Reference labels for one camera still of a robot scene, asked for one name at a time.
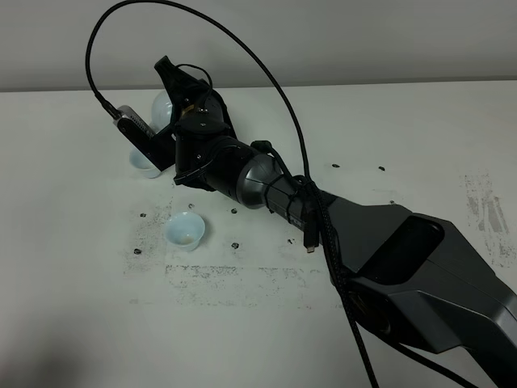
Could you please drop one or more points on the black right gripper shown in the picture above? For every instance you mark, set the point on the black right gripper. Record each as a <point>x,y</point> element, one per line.
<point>208,154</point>

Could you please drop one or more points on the far pale blue teacup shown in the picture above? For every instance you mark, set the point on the far pale blue teacup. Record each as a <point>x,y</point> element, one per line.
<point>143,165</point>

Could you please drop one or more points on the pale blue porcelain teapot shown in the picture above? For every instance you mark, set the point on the pale blue porcelain teapot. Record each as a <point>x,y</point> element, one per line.
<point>162,111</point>

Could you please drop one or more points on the pale blue teacup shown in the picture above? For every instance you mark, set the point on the pale blue teacup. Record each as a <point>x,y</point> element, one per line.
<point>184,230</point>
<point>143,165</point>

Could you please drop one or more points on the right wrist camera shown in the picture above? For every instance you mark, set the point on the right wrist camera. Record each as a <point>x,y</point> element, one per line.
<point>159,148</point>

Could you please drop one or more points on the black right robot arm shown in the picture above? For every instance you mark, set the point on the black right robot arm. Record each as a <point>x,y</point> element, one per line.
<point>408,278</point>

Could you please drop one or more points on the near pale blue teacup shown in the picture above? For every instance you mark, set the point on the near pale blue teacup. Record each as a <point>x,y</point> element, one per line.
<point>184,230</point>

